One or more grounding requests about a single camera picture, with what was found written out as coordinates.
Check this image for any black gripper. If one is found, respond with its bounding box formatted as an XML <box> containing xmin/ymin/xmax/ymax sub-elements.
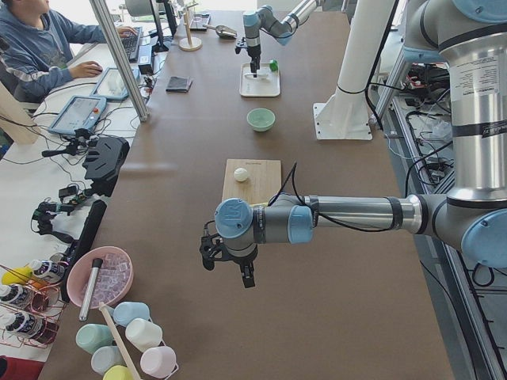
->
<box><xmin>225</xmin><ymin>245</ymin><xmax>258</xmax><ymax>288</ymax></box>
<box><xmin>247</xmin><ymin>44</ymin><xmax>261</xmax><ymax>78</ymax></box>

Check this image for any white ceramic spoon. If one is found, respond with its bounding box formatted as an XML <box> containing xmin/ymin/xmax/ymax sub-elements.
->
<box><xmin>243</xmin><ymin>73</ymin><xmax>272</xmax><ymax>80</ymax></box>

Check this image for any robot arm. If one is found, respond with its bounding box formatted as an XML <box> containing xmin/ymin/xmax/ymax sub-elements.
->
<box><xmin>235</xmin><ymin>1</ymin><xmax>325</xmax><ymax>78</ymax></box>
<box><xmin>200</xmin><ymin>1</ymin><xmax>506</xmax><ymax>287</ymax></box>

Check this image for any light green bowl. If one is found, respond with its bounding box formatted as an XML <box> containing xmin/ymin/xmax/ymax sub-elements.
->
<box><xmin>246</xmin><ymin>108</ymin><xmax>276</xmax><ymax>132</ymax></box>

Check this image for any white steamed bun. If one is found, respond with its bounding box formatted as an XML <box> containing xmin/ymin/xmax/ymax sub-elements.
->
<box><xmin>233</xmin><ymin>167</ymin><xmax>250</xmax><ymax>183</ymax></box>

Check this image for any pink bowl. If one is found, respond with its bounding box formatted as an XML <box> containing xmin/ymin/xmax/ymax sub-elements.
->
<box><xmin>67</xmin><ymin>246</ymin><xmax>134</xmax><ymax>309</ymax></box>

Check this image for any green lime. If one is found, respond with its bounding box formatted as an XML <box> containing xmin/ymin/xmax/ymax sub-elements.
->
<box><xmin>269</xmin><ymin>59</ymin><xmax>278</xmax><ymax>72</ymax></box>

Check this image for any cream rabbit tray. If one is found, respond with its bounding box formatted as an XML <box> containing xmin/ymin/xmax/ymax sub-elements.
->
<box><xmin>239</xmin><ymin>63</ymin><xmax>280</xmax><ymax>97</ymax></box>

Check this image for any metal scoop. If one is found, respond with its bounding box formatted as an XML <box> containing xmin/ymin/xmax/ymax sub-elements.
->
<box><xmin>204</xmin><ymin>24</ymin><xmax>238</xmax><ymax>40</ymax></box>

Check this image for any wooden mug tree stand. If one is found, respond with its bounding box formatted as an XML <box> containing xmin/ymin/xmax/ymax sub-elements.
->
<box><xmin>178</xmin><ymin>2</ymin><xmax>202</xmax><ymax>51</ymax></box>

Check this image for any folded grey cloth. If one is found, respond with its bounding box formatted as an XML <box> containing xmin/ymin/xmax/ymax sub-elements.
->
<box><xmin>166</xmin><ymin>76</ymin><xmax>193</xmax><ymax>93</ymax></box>

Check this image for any wooden cutting board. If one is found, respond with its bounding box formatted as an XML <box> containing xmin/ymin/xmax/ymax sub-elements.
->
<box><xmin>222</xmin><ymin>158</ymin><xmax>281</xmax><ymax>205</ymax></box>

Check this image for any cup rack with cups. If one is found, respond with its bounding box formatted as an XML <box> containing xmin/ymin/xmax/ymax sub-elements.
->
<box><xmin>98</xmin><ymin>302</ymin><xmax>179</xmax><ymax>379</ymax></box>

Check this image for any black keyboard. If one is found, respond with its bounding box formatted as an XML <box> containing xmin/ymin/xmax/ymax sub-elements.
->
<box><xmin>120</xmin><ymin>27</ymin><xmax>143</xmax><ymax>63</ymax></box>

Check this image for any upper teach pendant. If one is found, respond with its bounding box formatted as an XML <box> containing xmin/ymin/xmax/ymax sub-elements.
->
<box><xmin>90</xmin><ymin>67</ymin><xmax>128</xmax><ymax>102</ymax></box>

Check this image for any teach pendant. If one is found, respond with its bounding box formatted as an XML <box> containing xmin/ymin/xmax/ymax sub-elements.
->
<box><xmin>90</xmin><ymin>67</ymin><xmax>128</xmax><ymax>102</ymax></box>
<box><xmin>48</xmin><ymin>96</ymin><xmax>107</xmax><ymax>136</ymax></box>

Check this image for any lower teach pendant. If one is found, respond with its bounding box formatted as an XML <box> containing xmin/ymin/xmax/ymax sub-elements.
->
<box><xmin>48</xmin><ymin>96</ymin><xmax>107</xmax><ymax>136</ymax></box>

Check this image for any seated person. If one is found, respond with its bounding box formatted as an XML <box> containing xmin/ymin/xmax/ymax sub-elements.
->
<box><xmin>0</xmin><ymin>0</ymin><xmax>139</xmax><ymax>104</ymax></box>

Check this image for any white camera pillar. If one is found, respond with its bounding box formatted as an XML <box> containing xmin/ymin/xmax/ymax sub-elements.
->
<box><xmin>314</xmin><ymin>0</ymin><xmax>398</xmax><ymax>140</ymax></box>

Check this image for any aluminium frame post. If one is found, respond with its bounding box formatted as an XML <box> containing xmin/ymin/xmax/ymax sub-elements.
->
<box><xmin>90</xmin><ymin>0</ymin><xmax>149</xmax><ymax>122</ymax></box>

